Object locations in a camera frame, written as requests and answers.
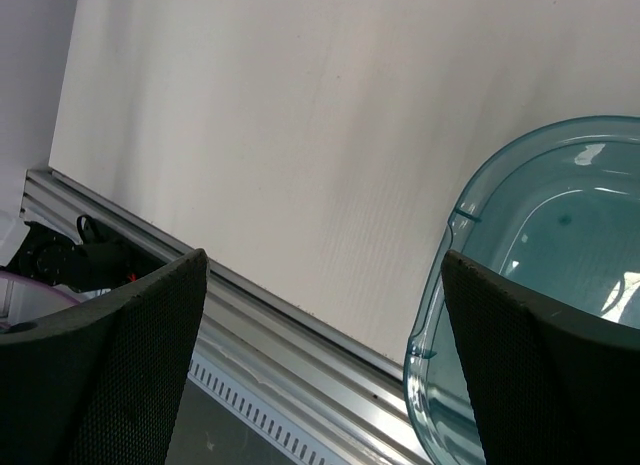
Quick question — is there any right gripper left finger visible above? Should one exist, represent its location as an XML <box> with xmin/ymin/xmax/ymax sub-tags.
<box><xmin>1</xmin><ymin>249</ymin><xmax>209</xmax><ymax>464</ymax></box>

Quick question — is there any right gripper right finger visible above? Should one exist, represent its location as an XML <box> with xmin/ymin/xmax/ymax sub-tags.
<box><xmin>441</xmin><ymin>250</ymin><xmax>639</xmax><ymax>464</ymax></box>

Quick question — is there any teal plastic tray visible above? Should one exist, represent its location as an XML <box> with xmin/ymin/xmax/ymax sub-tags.
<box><xmin>404</xmin><ymin>116</ymin><xmax>639</xmax><ymax>464</ymax></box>

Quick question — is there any white slotted cable duct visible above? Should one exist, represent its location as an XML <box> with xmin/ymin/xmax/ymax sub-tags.
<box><xmin>188</xmin><ymin>352</ymin><xmax>347</xmax><ymax>465</ymax></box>

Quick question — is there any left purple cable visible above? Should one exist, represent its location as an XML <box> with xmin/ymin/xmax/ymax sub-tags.
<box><xmin>0</xmin><ymin>269</ymin><xmax>84</xmax><ymax>306</ymax></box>

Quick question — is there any aluminium rail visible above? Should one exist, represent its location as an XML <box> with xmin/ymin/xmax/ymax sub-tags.
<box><xmin>19</xmin><ymin>167</ymin><xmax>431</xmax><ymax>465</ymax></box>

